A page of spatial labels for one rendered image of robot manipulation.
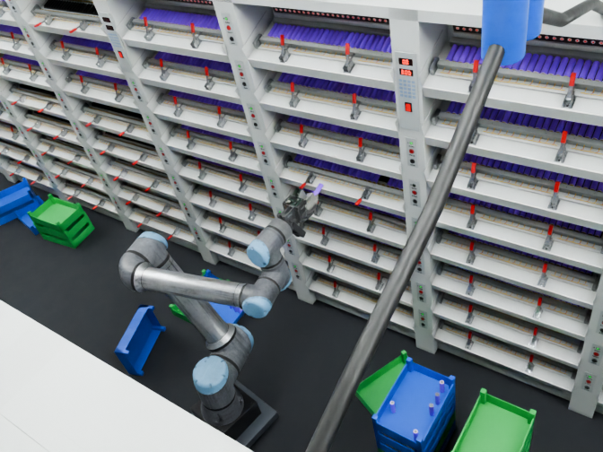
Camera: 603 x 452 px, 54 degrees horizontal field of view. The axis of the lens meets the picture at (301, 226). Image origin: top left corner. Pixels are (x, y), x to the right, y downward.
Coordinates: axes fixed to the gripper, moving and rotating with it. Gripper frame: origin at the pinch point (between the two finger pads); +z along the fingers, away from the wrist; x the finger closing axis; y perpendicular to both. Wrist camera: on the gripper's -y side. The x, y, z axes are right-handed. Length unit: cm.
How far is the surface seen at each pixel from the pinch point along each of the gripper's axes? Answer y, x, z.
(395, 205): -10.3, -24.7, 17.6
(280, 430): -100, 5, -50
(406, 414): -68, -51, -32
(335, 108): 28.0, -2.0, 19.7
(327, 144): 9.5, 4.7, 20.4
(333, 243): -47, 11, 20
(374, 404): -99, -27, -19
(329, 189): -10.7, 4.9, 16.7
